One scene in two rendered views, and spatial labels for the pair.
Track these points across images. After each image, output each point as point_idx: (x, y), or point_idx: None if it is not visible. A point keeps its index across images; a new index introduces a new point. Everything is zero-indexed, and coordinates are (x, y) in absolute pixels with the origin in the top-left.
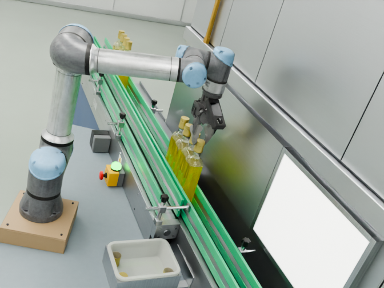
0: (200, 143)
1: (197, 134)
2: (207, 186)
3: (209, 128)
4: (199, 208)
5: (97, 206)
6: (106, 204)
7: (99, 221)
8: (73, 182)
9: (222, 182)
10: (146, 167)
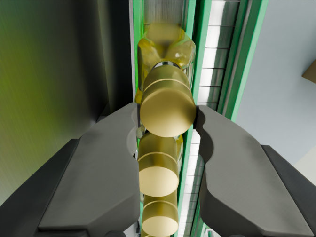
0: (183, 89)
1: (229, 142)
2: (88, 83)
3: (123, 183)
4: None
5: (262, 90)
6: (247, 93)
7: (277, 58)
8: (267, 139)
9: (62, 13)
10: (236, 117)
